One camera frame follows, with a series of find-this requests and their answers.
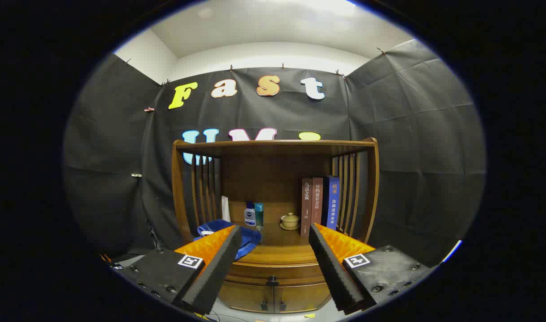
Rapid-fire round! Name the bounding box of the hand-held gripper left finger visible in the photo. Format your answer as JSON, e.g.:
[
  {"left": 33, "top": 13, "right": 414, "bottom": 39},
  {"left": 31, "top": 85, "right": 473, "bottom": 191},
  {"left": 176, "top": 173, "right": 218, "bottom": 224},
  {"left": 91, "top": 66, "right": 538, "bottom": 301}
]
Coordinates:
[{"left": 113, "top": 225, "right": 242, "bottom": 316}]

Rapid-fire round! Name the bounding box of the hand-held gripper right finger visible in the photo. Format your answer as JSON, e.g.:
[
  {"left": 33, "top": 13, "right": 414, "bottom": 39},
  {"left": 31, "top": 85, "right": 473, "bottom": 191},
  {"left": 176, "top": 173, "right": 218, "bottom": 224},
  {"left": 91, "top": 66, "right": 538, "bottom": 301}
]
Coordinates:
[{"left": 309, "top": 223, "right": 436, "bottom": 316}]

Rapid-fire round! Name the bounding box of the wooden drawer with black knob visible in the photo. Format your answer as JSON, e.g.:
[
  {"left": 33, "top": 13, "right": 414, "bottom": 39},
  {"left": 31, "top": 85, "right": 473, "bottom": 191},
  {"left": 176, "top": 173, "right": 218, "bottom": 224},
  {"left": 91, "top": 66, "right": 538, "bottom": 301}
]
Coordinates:
[{"left": 224, "top": 261, "right": 328, "bottom": 287}]

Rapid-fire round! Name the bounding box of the wooden cabinet door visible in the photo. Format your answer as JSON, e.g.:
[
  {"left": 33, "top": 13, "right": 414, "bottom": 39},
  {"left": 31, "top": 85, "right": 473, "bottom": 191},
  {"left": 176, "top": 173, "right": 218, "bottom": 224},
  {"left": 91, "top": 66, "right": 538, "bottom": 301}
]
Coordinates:
[
  {"left": 274, "top": 282, "right": 331, "bottom": 313},
  {"left": 218, "top": 281, "right": 274, "bottom": 314}
]

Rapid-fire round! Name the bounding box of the wooden countertop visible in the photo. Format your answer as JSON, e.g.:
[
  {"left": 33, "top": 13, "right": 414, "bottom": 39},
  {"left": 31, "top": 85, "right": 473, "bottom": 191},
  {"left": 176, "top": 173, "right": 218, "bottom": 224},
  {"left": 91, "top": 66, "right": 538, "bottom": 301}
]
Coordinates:
[{"left": 219, "top": 221, "right": 349, "bottom": 265}]

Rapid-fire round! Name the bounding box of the wooden cabinet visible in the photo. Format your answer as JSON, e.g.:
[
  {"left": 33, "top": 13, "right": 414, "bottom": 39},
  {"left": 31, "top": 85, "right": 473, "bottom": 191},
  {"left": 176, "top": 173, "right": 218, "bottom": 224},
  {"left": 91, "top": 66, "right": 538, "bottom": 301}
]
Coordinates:
[{"left": 171, "top": 137, "right": 380, "bottom": 314}]

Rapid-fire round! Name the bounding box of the folded blue towel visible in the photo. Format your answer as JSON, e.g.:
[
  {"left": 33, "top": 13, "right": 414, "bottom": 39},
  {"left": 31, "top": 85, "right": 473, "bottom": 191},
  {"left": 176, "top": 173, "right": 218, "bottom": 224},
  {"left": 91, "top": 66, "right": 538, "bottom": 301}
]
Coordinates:
[{"left": 195, "top": 219, "right": 262, "bottom": 261}]

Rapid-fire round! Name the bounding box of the beige lidded teacup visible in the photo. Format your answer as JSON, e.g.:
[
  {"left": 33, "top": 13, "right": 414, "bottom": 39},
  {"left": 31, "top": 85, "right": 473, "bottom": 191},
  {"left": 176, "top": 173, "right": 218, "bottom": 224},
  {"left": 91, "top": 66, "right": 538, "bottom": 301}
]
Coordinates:
[{"left": 280, "top": 212, "right": 301, "bottom": 231}]

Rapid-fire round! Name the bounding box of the blue book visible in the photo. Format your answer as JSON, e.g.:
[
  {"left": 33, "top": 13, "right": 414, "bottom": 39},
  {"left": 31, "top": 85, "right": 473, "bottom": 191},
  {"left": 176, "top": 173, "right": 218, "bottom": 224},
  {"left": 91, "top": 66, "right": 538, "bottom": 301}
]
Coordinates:
[{"left": 322, "top": 175, "right": 340, "bottom": 231}]

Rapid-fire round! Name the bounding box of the brown book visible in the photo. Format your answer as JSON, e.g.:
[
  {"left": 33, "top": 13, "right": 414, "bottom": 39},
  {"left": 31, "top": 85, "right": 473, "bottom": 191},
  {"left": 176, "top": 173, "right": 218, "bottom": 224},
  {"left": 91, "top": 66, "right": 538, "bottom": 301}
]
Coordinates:
[
  {"left": 301, "top": 178, "right": 313, "bottom": 237},
  {"left": 312, "top": 177, "right": 324, "bottom": 226}
]

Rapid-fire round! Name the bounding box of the black backdrop cloth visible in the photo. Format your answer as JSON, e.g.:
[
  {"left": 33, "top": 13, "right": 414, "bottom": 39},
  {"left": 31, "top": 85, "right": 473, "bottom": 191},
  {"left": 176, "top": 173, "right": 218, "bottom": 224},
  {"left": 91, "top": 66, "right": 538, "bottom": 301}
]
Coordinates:
[{"left": 63, "top": 39, "right": 487, "bottom": 269}]

